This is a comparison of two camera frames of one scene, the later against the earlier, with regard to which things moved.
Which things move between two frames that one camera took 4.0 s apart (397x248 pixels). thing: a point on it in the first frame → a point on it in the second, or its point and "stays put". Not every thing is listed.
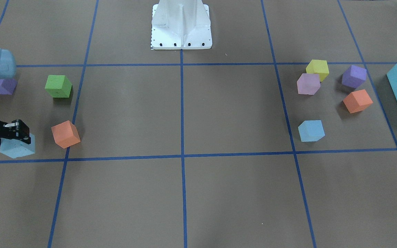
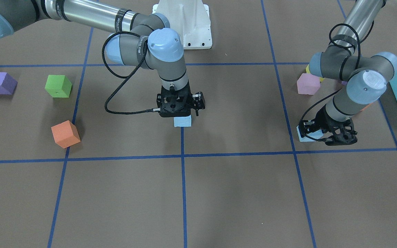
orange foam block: (65, 134) stays put
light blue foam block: (15, 148) → (183, 121)
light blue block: (311, 131) stays put
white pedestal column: (177, 24) stays put
